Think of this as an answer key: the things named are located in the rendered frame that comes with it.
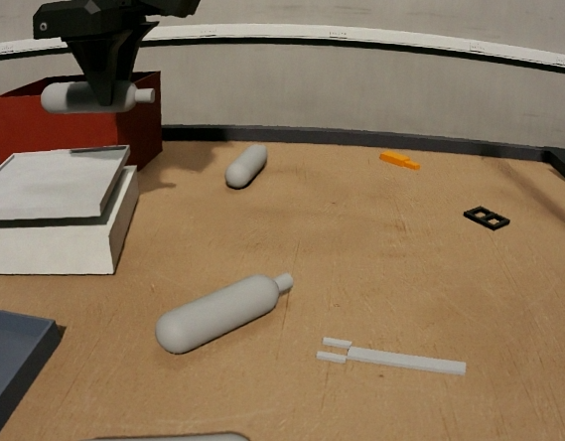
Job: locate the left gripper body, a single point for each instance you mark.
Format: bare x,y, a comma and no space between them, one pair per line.
88,17

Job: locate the white digital weighing scale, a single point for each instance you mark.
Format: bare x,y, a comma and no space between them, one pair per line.
50,232

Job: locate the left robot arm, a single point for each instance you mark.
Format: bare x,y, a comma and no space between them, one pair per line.
176,8

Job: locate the black rectangular double-loop buckle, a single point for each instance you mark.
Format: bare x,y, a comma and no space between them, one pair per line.
470,214

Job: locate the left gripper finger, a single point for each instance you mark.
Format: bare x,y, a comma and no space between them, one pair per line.
127,52
98,61

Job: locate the red open box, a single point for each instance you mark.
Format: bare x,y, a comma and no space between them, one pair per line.
26,127

